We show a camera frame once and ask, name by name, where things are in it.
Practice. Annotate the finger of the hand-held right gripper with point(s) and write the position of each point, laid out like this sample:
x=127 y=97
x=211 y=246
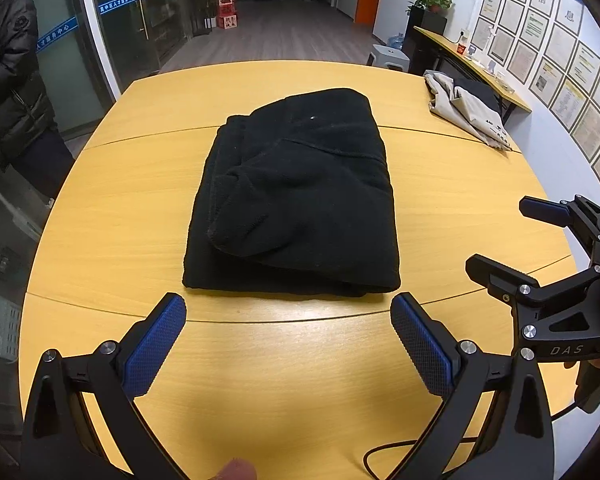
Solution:
x=542 y=209
x=505 y=277

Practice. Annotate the blue water jug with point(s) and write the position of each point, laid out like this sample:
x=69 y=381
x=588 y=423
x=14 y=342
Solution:
x=396 y=41

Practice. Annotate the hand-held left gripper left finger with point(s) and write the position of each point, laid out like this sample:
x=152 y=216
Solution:
x=152 y=347

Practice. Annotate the black planter box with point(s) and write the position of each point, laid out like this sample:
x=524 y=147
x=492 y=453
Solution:
x=432 y=22

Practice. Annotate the black fleece garment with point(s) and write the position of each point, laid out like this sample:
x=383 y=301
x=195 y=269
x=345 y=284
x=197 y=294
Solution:
x=300 y=185

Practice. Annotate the narrow wooden side table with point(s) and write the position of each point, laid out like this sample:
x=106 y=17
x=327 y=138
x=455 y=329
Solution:
x=455 y=50

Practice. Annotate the wall of framed documents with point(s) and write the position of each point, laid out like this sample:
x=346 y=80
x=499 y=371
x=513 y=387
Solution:
x=555 y=45

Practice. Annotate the person's left hand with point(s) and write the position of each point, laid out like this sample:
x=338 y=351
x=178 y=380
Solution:
x=236 y=471

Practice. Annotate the grey metal cabinet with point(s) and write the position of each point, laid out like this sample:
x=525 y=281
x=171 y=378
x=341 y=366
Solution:
x=0 y=325

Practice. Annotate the beige jacket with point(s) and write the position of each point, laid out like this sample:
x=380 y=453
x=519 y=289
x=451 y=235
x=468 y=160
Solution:
x=467 y=115

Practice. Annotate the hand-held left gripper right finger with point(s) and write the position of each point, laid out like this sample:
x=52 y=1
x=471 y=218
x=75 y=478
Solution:
x=422 y=345

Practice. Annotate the red printed box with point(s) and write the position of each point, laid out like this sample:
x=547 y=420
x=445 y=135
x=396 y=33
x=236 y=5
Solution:
x=225 y=5
x=228 y=22

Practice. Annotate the glass door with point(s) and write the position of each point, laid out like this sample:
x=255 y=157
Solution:
x=125 y=20

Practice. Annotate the white plastic stool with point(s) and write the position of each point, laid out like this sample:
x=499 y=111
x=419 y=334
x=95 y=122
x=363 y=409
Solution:
x=390 y=56

